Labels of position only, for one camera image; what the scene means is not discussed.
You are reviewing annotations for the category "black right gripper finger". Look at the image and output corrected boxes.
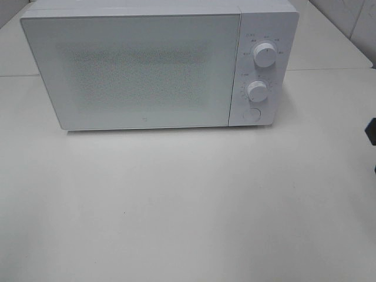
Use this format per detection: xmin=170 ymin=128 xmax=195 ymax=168
xmin=365 ymin=117 xmax=376 ymax=144

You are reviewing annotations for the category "white microwave knob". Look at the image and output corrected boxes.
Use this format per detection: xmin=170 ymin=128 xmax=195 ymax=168
xmin=253 ymin=42 xmax=277 ymax=68
xmin=246 ymin=80 xmax=268 ymax=103

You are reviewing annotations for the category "round white door button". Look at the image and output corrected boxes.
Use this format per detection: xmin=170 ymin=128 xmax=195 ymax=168
xmin=243 ymin=108 xmax=261 ymax=124

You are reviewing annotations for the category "white microwave door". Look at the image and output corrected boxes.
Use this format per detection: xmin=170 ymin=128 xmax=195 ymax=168
xmin=21 ymin=14 xmax=240 ymax=130

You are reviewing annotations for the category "white microwave oven body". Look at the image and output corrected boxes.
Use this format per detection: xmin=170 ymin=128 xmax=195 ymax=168
xmin=20 ymin=1 xmax=299 ymax=127

